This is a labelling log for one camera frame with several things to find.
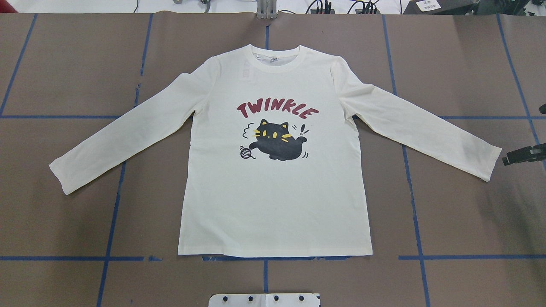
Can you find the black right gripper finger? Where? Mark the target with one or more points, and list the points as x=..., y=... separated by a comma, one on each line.
x=526, y=154

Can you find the cream long-sleeve cat shirt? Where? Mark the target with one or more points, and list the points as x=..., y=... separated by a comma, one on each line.
x=274, y=158

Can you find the aluminium frame post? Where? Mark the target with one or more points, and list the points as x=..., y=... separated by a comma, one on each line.
x=267, y=9

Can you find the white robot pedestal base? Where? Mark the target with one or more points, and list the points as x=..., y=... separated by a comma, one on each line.
x=265, y=300

